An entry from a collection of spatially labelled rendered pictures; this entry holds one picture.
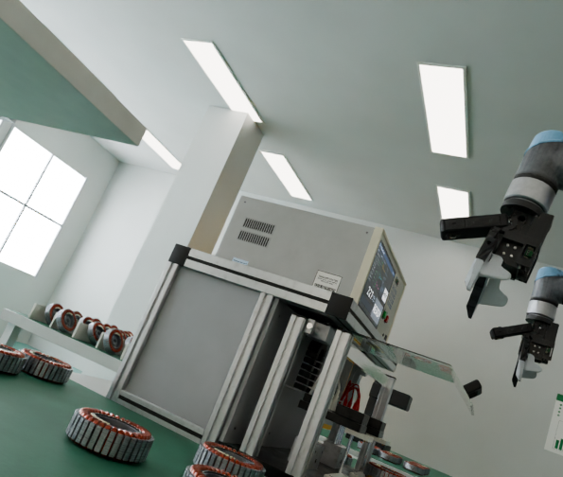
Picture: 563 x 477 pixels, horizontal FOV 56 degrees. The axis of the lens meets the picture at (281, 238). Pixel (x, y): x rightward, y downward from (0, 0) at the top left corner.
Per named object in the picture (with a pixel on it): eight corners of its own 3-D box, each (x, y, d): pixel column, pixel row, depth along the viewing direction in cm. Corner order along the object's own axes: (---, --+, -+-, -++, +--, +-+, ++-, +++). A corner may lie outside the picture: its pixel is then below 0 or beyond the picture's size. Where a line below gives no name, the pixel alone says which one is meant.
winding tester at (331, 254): (384, 348, 155) (406, 284, 160) (354, 311, 117) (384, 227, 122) (269, 309, 171) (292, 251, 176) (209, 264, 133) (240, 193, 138)
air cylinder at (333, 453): (342, 468, 140) (348, 448, 141) (334, 468, 133) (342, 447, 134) (324, 460, 142) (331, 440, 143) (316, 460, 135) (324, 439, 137)
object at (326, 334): (331, 346, 116) (338, 329, 117) (325, 342, 111) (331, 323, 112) (313, 340, 118) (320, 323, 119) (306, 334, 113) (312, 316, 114)
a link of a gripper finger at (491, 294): (495, 329, 92) (514, 281, 90) (462, 315, 95) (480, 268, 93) (499, 325, 95) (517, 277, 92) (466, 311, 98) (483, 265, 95)
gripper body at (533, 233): (528, 271, 84) (556, 208, 87) (475, 251, 88) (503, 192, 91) (524, 288, 91) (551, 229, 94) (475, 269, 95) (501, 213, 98)
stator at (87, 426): (113, 437, 78) (123, 413, 79) (160, 469, 72) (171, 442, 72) (48, 426, 70) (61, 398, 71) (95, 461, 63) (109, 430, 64)
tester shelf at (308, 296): (394, 372, 162) (398, 358, 163) (345, 320, 103) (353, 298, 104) (269, 326, 181) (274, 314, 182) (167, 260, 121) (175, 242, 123)
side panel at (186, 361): (218, 451, 104) (277, 299, 112) (211, 450, 102) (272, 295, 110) (113, 398, 116) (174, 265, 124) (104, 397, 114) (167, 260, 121)
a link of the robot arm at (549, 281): (570, 269, 151) (537, 262, 156) (560, 305, 148) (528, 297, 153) (569, 278, 158) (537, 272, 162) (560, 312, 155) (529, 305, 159)
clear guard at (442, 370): (473, 415, 119) (481, 390, 120) (472, 406, 98) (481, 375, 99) (339, 365, 132) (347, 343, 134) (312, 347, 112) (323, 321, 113)
